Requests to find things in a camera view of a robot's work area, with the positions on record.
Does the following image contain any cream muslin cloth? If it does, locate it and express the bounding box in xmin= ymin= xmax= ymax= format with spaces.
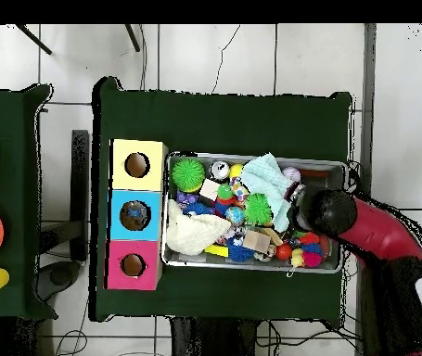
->
xmin=165 ymin=198 xmax=233 ymax=257

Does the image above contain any green spiky ball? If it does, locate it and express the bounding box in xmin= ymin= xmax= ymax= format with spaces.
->
xmin=243 ymin=193 xmax=275 ymax=227
xmin=171 ymin=157 xmax=207 ymax=193

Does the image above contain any mint green cloth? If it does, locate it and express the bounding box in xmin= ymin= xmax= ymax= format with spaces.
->
xmin=241 ymin=153 xmax=295 ymax=233

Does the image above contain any clear plastic packet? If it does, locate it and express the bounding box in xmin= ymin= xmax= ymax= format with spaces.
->
xmin=126 ymin=207 xmax=151 ymax=226

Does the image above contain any wooden box with three holes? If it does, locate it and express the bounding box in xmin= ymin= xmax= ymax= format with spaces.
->
xmin=105 ymin=137 xmax=169 ymax=292

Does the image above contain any clear mesh bin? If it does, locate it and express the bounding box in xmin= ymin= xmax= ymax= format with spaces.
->
xmin=161 ymin=151 xmax=349 ymax=274

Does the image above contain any blue fuzzy toy with eyes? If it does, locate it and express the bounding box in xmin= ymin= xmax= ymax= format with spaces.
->
xmin=184 ymin=201 xmax=216 ymax=217

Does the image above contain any small blue fuzzy toy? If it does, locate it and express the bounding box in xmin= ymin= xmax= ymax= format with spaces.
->
xmin=226 ymin=244 xmax=256 ymax=264

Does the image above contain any plain wooden cube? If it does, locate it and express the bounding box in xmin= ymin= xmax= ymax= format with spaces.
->
xmin=243 ymin=229 xmax=275 ymax=256

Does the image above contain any dark green tablecloth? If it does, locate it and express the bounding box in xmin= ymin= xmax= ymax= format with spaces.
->
xmin=0 ymin=83 xmax=55 ymax=322
xmin=91 ymin=76 xmax=354 ymax=327

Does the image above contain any white baseball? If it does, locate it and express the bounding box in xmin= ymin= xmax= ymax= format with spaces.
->
xmin=281 ymin=166 xmax=301 ymax=184

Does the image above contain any black tripod leg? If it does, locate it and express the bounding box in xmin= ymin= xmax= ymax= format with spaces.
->
xmin=13 ymin=24 xmax=53 ymax=56
xmin=124 ymin=24 xmax=142 ymax=53

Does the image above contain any grey floor strip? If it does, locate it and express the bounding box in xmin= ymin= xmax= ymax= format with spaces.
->
xmin=362 ymin=24 xmax=378 ymax=196

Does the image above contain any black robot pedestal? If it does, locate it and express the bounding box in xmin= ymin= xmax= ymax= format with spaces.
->
xmin=169 ymin=317 xmax=260 ymax=356

